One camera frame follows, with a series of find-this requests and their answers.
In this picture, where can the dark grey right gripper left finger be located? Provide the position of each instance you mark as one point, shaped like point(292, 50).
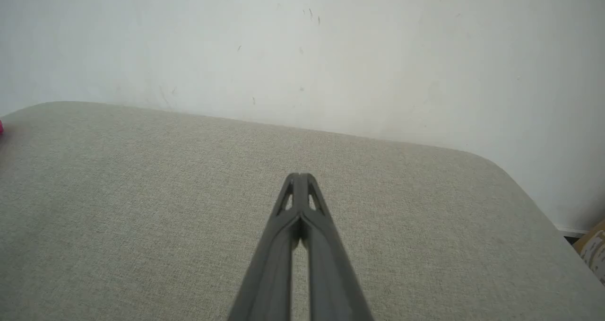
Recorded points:
point(269, 264)

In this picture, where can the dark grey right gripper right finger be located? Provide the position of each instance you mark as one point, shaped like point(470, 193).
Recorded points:
point(331, 269)

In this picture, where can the beige fabric sofa cushion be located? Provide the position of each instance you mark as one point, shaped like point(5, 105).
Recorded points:
point(142, 207)

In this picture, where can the brown cardboard box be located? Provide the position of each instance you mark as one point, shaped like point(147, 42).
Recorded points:
point(593, 250)

